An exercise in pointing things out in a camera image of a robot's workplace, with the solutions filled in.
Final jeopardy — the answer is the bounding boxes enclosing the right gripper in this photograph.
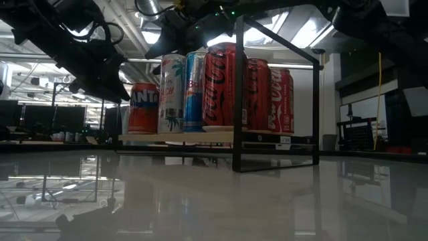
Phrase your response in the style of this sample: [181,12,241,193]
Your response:
[144,0,237,76]

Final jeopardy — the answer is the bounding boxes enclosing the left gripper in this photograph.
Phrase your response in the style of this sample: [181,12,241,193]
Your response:
[43,33,132,104]

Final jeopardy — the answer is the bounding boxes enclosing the tall silver Celsius can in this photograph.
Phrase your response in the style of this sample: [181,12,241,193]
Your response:
[156,53,187,135]

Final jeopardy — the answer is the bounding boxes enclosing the red Fanta soda can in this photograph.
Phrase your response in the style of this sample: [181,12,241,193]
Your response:
[201,42,249,133]
[127,82,161,135]
[269,68,295,134]
[246,58,272,132]

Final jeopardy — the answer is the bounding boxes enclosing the blue Red Bull can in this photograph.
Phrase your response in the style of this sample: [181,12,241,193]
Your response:
[182,50,207,133]

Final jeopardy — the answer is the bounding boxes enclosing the black computer monitor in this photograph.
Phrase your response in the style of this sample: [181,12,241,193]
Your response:
[0,99,88,135]

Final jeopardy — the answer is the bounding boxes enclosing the grey waste bin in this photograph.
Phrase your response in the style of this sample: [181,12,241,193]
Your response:
[322,133,339,152]

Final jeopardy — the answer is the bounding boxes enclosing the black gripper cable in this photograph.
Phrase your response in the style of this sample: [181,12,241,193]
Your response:
[134,0,178,17]
[85,20,126,46]

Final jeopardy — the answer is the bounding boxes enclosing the silver ceiling duct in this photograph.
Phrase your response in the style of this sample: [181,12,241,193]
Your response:
[135,0,165,24]

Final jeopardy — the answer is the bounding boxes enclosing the black metal table frame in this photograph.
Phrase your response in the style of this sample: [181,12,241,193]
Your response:
[0,142,428,165]

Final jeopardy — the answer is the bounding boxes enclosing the wooden tray with wire handle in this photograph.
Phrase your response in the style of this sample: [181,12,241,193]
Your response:
[116,15,325,173]

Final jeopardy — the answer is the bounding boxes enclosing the white wall board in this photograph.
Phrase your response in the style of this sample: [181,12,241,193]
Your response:
[339,94,389,133]

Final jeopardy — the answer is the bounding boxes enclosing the black wire rack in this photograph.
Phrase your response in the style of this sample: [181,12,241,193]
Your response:
[336,103,387,151]

